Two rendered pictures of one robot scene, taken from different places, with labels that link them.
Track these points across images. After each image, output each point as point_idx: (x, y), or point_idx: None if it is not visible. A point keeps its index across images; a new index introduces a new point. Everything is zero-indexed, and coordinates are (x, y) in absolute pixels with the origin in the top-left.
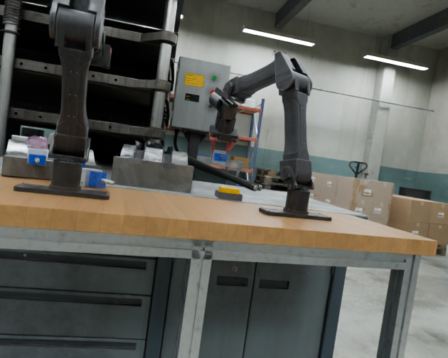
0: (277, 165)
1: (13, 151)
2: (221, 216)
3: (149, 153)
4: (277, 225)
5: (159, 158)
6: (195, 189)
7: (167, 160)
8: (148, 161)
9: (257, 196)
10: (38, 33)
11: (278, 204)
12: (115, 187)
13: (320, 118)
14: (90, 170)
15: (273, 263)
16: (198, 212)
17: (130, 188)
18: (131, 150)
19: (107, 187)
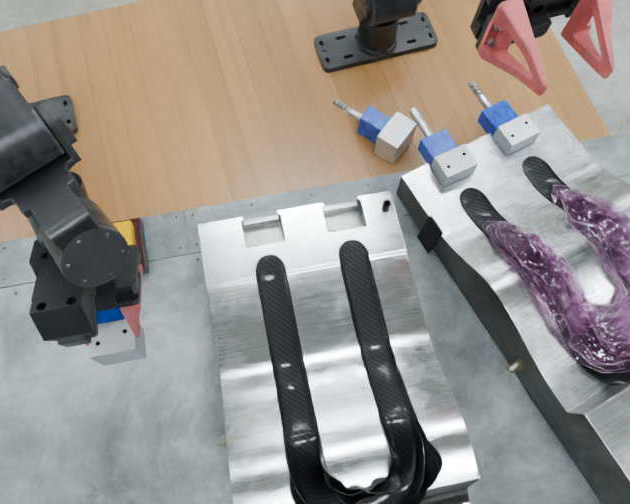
0: None
1: (594, 174)
2: (155, 35)
3: (357, 400)
4: (80, 25)
5: (317, 386)
6: (198, 366)
7: (292, 397)
8: (308, 205)
9: (6, 415)
10: None
11: None
12: (356, 180)
13: None
14: (391, 118)
15: None
16: (187, 38)
17: (327, 185)
18: (421, 393)
19: (368, 170)
